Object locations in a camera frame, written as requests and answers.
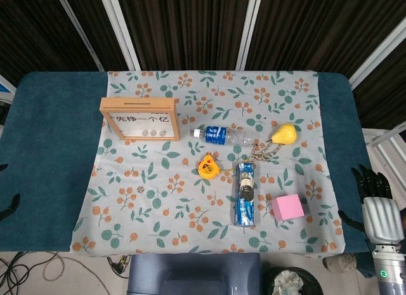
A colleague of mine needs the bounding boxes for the clear bottle with blue label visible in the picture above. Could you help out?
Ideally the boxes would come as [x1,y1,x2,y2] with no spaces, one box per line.
[190,125,256,147]

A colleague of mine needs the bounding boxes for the white plastic bag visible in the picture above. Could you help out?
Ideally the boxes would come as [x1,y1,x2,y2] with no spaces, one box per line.
[274,269,306,295]

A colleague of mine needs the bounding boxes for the white aluminium frame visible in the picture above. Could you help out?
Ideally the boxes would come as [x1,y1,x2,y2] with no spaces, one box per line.
[361,122,406,169]

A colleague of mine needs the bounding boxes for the thin white partition rail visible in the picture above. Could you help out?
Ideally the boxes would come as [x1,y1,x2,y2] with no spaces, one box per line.
[53,0,106,72]

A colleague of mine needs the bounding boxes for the white and blue equipment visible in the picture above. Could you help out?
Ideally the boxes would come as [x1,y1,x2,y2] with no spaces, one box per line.
[0,74,17,102]

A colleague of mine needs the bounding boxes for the yellow tape measure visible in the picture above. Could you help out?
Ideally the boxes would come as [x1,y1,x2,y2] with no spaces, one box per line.
[198,154,237,179]

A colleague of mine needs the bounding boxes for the wooden frame money box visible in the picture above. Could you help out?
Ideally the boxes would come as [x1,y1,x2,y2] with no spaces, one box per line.
[100,97,181,141]

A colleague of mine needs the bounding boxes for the white diagonal frame bar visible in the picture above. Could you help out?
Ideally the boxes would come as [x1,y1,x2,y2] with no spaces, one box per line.
[348,17,406,89]

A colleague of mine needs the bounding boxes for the teal table cover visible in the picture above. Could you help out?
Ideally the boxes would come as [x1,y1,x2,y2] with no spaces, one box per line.
[0,70,378,279]

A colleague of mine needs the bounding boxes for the blue Oreo cookie box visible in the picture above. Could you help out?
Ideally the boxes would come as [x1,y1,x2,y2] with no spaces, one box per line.
[233,161,259,228]

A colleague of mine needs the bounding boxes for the black trash bin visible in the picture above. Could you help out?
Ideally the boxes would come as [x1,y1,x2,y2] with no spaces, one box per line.
[262,265,326,295]

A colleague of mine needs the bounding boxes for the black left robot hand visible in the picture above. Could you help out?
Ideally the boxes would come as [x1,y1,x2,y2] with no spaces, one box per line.
[0,163,22,223]

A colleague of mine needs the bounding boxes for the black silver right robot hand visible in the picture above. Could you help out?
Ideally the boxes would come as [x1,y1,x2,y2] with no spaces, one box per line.
[337,164,402,246]

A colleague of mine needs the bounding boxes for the metal chain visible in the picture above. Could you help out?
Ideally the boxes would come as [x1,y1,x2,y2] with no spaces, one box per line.
[250,141,283,163]

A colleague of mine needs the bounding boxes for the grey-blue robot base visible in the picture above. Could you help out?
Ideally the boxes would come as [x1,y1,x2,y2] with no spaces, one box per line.
[128,252,263,295]

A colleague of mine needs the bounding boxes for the floral tablecloth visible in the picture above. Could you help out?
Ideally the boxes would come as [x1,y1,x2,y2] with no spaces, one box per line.
[69,69,346,255]

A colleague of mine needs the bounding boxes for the black cable tangle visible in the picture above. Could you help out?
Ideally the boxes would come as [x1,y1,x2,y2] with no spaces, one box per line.
[0,250,42,295]

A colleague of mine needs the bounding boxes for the white partition post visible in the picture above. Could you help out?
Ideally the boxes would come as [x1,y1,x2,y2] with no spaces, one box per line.
[97,0,141,71]
[235,0,265,71]

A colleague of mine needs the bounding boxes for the beige lumpy object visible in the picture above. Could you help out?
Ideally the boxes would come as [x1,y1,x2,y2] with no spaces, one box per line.
[322,256,358,274]

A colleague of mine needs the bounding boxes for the yellow pear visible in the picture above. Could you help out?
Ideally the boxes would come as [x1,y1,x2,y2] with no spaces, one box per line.
[270,123,299,145]

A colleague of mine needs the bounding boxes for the light cable loop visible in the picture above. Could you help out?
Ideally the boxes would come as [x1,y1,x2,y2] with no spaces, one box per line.
[42,252,70,282]

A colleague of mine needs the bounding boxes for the pink cube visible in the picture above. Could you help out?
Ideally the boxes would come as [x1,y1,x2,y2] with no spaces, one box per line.
[270,193,306,220]

